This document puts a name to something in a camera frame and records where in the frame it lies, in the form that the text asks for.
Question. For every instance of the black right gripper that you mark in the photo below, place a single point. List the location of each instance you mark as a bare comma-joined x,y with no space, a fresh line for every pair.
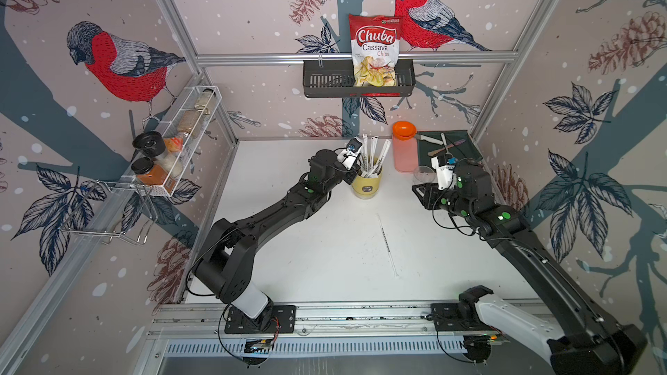
430,191

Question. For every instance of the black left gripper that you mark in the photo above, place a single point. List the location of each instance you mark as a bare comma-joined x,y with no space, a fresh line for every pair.
352,174

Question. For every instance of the straw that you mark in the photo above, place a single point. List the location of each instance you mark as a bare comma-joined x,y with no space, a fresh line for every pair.
388,248

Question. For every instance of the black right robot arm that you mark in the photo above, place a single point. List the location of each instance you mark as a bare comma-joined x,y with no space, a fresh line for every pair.
585,339

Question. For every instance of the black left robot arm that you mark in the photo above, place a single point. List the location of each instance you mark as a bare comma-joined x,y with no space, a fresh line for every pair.
226,264

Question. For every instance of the bundle wrapped straws in cup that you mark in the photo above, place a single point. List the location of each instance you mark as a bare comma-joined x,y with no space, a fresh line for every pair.
373,155

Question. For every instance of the yellow straw cup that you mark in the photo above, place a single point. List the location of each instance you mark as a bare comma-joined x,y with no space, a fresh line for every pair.
366,186

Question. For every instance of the clear plastic cup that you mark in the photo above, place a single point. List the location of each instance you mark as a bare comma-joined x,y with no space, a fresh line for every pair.
424,175

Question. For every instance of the wooden spoon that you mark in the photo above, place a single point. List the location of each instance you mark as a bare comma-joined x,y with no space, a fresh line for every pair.
450,146

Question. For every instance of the pink tray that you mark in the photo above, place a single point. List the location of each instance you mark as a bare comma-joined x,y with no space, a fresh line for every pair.
405,153

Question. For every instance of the green mat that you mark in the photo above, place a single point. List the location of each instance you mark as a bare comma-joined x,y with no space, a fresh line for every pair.
466,150

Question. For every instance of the metal spoon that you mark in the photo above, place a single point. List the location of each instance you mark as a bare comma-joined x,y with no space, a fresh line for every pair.
445,145

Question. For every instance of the orange bowl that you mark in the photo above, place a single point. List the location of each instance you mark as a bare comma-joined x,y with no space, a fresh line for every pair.
404,130

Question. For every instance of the Chuba cassava chips bag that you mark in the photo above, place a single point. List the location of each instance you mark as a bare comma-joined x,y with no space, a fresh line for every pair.
375,48

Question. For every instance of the black lid spice jar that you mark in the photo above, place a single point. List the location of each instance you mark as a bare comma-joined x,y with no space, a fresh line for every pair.
151,144

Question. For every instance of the orange spice jar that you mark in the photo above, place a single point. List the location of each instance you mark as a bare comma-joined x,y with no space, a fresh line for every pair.
152,174

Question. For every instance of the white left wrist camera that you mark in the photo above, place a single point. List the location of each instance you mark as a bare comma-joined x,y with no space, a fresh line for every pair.
350,154

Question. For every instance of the white handle knife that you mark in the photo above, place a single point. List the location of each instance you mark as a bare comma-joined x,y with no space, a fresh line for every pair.
427,138

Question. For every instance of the black wall basket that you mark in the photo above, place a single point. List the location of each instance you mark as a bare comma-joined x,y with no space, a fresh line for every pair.
335,78

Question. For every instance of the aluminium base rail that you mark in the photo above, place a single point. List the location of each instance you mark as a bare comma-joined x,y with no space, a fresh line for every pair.
341,329

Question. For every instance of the white wire spice rack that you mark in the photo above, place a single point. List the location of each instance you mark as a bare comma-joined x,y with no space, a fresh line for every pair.
182,134

